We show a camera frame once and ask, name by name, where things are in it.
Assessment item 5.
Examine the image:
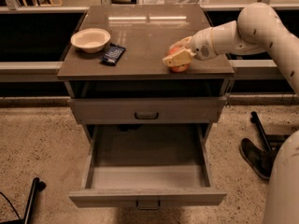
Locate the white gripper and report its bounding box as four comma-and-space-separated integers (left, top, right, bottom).
163, 27, 217, 67

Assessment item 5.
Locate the red apple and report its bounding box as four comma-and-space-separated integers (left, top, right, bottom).
167, 47, 190, 73

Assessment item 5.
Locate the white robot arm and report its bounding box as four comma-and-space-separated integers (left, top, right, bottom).
163, 2, 299, 224

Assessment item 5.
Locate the closed grey top drawer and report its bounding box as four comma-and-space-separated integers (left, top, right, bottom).
68, 97, 226, 124

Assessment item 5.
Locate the grey drawer cabinet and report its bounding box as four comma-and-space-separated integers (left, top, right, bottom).
58, 5, 234, 137

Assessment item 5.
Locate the open grey middle drawer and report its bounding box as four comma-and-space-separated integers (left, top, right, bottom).
69, 124, 226, 210

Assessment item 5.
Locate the blue snack packet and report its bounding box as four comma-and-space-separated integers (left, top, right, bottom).
101, 44, 126, 66

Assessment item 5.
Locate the metal railing beam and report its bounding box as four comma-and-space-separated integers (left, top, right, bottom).
0, 60, 284, 82

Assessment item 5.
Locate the white paper bowl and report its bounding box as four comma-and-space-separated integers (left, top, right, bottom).
71, 28, 111, 53

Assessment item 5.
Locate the black stand leg right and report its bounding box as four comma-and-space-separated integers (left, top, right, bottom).
250, 111, 289, 151

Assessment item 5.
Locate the black stand leg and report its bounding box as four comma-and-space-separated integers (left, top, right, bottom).
250, 111, 289, 151
0, 177, 47, 224

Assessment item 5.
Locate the black shoe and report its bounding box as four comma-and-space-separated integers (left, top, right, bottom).
239, 138, 278, 180

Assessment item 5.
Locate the black stand leg left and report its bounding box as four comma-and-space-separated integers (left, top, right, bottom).
0, 177, 47, 224

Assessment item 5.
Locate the black cable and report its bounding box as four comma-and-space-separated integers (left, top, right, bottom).
0, 190, 22, 221

